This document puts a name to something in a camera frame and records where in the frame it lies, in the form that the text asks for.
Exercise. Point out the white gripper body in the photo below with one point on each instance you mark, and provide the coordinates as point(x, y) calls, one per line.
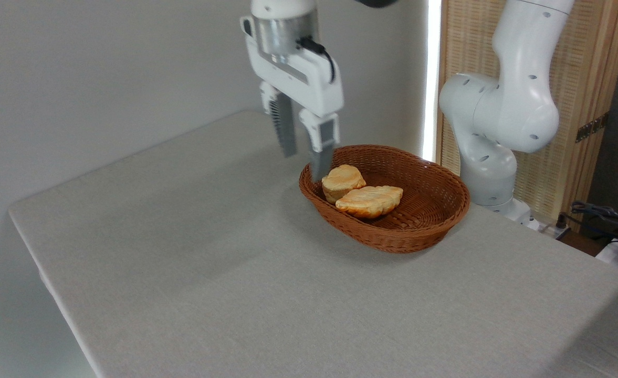
point(314, 89)

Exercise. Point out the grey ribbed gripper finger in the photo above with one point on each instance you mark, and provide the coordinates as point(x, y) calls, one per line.
point(286, 128)
point(322, 147)

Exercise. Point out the long golden bread loaf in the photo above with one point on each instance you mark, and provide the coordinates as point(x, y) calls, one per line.
point(369, 202)

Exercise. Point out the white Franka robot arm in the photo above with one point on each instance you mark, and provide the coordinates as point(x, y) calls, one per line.
point(513, 105)

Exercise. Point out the small round bread roll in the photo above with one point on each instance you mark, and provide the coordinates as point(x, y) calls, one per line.
point(340, 178)

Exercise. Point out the brown wicker oval basket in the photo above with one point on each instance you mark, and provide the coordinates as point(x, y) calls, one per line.
point(424, 220)

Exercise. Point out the grey tablecloth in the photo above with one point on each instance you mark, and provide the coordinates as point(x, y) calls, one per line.
point(287, 289)

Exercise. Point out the dark metal screen hinge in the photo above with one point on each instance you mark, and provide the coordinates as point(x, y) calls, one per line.
point(591, 127)

